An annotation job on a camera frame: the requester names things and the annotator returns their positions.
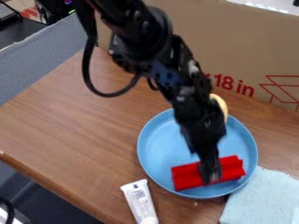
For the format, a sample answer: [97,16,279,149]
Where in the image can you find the red plastic block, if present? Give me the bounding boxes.
[171,155,247,191]

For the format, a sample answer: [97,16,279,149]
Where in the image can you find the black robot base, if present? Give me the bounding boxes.
[33,0,75,25]

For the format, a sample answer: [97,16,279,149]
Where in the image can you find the blue round plate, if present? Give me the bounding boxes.
[136,109,257,200]

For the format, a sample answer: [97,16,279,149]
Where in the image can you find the grey fabric divider panel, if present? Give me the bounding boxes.
[0,14,87,107]

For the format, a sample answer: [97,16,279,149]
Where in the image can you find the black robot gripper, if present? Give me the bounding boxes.
[159,60,227,185]

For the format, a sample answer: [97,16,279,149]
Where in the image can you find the yellow potato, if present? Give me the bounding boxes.
[209,94,228,123]

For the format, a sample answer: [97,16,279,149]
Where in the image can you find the brown cardboard box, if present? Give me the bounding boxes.
[144,0,299,112]

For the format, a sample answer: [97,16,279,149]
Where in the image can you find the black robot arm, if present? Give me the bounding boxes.
[73,0,227,184]

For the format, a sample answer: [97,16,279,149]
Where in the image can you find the white cream tube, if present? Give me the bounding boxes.
[120,178,159,224]

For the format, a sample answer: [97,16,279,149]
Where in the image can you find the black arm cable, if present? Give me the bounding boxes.
[80,17,145,98]

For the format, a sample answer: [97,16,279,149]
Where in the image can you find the light blue towel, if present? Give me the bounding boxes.
[219,167,299,224]

